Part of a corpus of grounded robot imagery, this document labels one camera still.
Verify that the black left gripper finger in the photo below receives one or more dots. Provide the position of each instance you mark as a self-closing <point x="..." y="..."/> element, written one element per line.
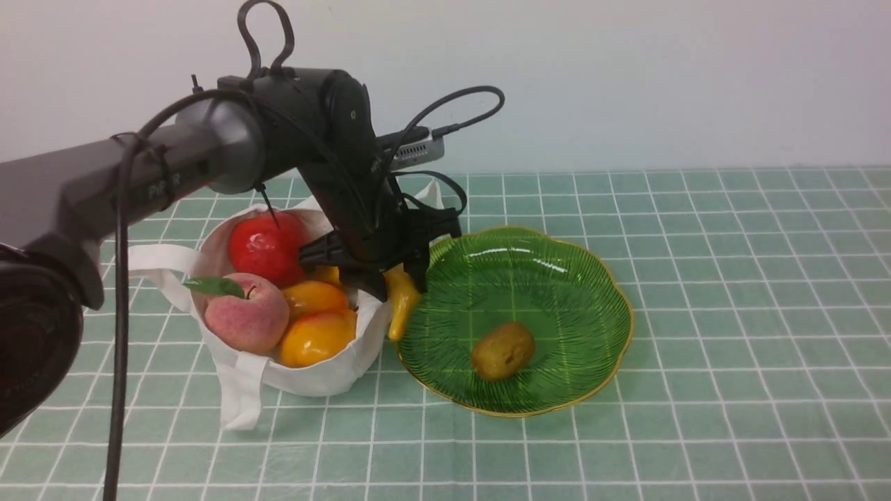
<point x="416" y="262"/>

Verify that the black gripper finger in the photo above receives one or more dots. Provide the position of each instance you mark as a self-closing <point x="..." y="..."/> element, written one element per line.
<point x="372" y="282"/>

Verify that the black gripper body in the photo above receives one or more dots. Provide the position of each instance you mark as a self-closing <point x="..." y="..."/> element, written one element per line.
<point x="373" y="231"/>

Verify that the yellow banana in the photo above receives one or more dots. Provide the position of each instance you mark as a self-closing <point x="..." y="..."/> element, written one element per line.
<point x="401" y="293"/>

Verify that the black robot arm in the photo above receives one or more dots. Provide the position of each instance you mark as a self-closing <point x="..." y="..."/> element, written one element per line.
<point x="58" y="207"/>

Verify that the upper orange fruit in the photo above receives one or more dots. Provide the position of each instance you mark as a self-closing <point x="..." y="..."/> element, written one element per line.
<point x="310" y="297"/>

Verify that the orange fruit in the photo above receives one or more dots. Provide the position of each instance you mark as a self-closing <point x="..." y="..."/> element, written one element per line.
<point x="310" y="297"/>
<point x="317" y="337"/>

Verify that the lower orange fruit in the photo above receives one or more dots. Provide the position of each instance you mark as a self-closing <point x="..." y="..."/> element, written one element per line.
<point x="317" y="337"/>

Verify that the brown kiwi fruit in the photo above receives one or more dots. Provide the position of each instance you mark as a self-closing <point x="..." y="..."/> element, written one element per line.
<point x="503" y="352"/>

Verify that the white cloth bag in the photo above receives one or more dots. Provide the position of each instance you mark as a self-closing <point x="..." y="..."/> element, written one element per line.
<point x="242" y="374"/>

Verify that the red apple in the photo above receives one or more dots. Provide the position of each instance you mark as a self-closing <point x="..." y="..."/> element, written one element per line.
<point x="267" y="245"/>

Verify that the pink peach with leaf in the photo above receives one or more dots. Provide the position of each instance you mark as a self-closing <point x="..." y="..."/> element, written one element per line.
<point x="247" y="312"/>

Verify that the green glass plate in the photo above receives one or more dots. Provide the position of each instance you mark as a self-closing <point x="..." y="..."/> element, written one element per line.
<point x="581" y="322"/>

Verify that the green checkered tablecloth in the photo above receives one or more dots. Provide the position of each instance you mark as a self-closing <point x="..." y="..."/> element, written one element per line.
<point x="759" y="367"/>

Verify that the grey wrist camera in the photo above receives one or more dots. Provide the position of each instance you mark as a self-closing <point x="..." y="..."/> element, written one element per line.
<point x="419" y="147"/>

